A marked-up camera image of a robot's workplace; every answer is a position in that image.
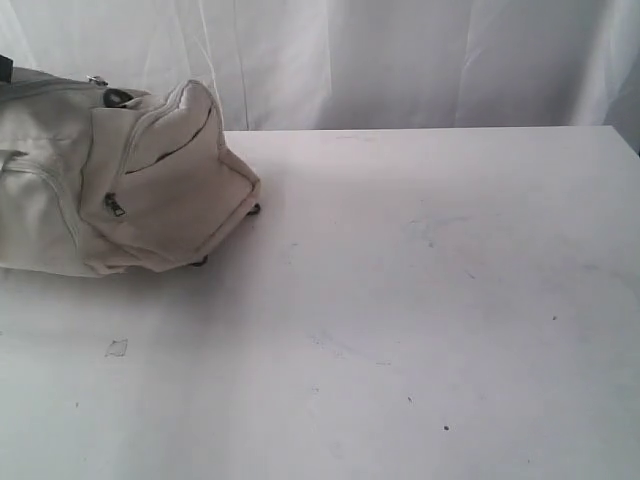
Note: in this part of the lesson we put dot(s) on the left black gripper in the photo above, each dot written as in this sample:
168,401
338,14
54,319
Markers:
6,69

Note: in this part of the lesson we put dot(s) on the cream white duffel bag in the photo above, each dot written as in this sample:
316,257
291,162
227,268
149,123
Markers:
96,180

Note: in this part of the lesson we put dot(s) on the white background curtain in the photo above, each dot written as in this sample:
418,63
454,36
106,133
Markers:
352,64

